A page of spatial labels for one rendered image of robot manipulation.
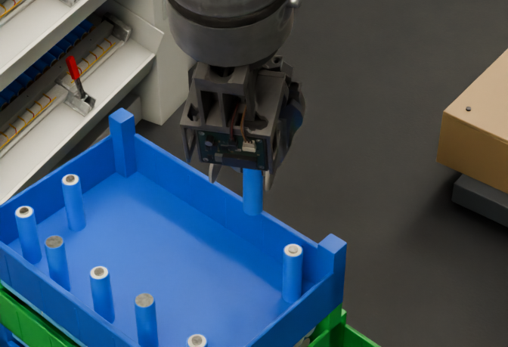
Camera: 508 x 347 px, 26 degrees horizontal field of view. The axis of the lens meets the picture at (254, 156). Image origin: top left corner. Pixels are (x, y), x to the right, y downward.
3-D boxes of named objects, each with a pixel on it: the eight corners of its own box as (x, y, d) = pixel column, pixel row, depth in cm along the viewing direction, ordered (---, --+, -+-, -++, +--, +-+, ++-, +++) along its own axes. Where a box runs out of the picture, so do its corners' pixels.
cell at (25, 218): (45, 257, 109) (37, 209, 105) (31, 267, 108) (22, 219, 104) (34, 248, 110) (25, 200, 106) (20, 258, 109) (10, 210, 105)
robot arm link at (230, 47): (180, -72, 79) (311, -58, 78) (187, -24, 84) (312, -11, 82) (148, 20, 75) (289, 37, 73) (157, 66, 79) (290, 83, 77)
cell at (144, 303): (144, 311, 95) (148, 359, 99) (159, 298, 96) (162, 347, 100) (129, 300, 96) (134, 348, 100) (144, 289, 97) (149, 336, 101)
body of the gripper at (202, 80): (183, 166, 88) (165, 72, 78) (207, 83, 93) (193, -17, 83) (277, 180, 87) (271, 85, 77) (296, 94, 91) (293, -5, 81)
